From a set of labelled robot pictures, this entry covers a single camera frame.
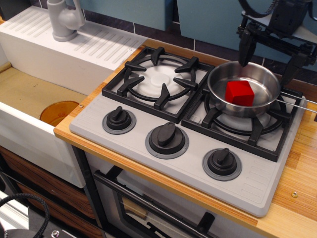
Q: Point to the black burner grate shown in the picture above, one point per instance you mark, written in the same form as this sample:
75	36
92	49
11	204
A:
265	136
158	83

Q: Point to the black right stove knob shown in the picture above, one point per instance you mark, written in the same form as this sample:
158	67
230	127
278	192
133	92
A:
222	164

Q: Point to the toy oven door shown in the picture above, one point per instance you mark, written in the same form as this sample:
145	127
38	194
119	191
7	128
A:
145	210

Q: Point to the orange plastic sink drain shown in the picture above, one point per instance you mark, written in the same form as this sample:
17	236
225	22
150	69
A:
55	113

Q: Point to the red wooden cube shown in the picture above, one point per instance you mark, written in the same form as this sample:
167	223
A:
239	93

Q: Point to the black oven door handle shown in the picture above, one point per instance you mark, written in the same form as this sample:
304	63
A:
109	180

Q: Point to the black middle stove knob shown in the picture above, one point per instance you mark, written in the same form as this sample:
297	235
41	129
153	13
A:
167	141

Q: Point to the black left stove knob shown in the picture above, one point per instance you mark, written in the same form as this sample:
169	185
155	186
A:
119	121

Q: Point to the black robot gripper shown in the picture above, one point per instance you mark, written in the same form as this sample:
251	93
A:
276	28

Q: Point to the black stove knob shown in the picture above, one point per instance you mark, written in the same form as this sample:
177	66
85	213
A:
119	121
167	141
222	164

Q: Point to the small stainless steel pan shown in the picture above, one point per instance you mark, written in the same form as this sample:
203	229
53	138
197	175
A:
263	82

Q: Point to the white toy sink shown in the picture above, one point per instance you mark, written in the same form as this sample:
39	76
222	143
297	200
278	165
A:
37	71

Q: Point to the black left burner grate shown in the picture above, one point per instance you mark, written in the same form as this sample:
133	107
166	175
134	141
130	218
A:
158	83

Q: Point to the wooden drawer front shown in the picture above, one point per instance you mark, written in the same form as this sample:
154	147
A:
69	206

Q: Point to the black right burner grate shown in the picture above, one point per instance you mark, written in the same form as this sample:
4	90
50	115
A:
265	136

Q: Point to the grey toy stove top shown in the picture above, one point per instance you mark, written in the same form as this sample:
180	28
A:
252	191

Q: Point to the grey toy faucet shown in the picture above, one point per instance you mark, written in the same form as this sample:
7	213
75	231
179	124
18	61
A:
65	22

